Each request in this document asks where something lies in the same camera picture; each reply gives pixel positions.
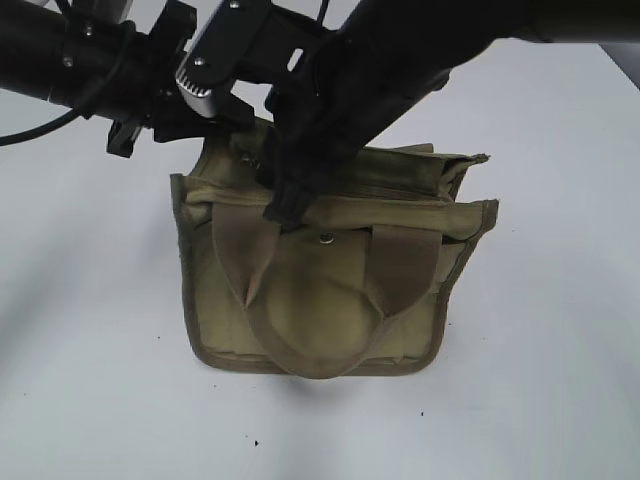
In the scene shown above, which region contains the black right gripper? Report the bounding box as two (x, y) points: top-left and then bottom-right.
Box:
(263, 19), (452, 231)

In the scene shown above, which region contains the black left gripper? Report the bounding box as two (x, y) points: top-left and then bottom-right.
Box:
(106, 0), (331, 157)

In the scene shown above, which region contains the olive yellow canvas bag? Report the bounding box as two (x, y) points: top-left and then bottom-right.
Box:
(171, 122), (499, 379)

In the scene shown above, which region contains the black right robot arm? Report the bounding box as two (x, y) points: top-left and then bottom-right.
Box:
(265, 1), (639, 227)

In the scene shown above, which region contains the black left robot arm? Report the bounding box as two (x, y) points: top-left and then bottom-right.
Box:
(1, 1), (328, 157)

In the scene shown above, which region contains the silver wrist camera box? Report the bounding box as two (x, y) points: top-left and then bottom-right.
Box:
(173, 0), (266, 120)

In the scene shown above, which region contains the black cable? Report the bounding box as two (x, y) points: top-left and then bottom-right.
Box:
(0, 107), (84, 147)

